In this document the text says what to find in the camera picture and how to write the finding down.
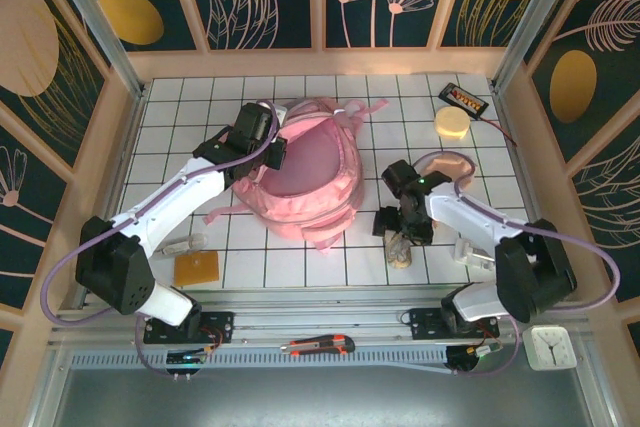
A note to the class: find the pink student backpack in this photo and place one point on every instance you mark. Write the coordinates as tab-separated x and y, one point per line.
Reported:
315	167

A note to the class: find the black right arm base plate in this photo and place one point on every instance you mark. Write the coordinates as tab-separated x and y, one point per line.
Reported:
425	322

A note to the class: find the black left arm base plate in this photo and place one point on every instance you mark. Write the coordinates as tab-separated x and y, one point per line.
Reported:
220	324

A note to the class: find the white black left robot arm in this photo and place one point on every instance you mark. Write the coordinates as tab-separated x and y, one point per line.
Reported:
170	202

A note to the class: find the orange black utility knife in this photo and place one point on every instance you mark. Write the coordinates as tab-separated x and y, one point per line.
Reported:
320	345

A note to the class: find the black device with orange label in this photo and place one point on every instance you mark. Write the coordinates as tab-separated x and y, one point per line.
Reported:
462	99

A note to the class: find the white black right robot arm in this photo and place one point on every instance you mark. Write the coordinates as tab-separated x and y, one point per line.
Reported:
475	217

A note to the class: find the beige soft doll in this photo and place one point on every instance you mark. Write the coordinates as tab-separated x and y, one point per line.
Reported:
445	164

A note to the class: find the aluminium mounting rail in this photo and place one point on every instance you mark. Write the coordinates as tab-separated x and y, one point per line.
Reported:
310	319

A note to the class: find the white plastic clip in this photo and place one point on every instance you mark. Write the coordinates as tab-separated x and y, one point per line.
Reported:
472	253

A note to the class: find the aluminium frame post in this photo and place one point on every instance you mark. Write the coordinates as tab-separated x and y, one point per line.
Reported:
95	22
535	12

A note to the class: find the white square alarm clock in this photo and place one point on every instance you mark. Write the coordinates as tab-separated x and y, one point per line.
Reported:
550	348

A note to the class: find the clear plastic tube case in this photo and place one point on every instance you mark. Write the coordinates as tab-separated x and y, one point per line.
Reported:
185	244

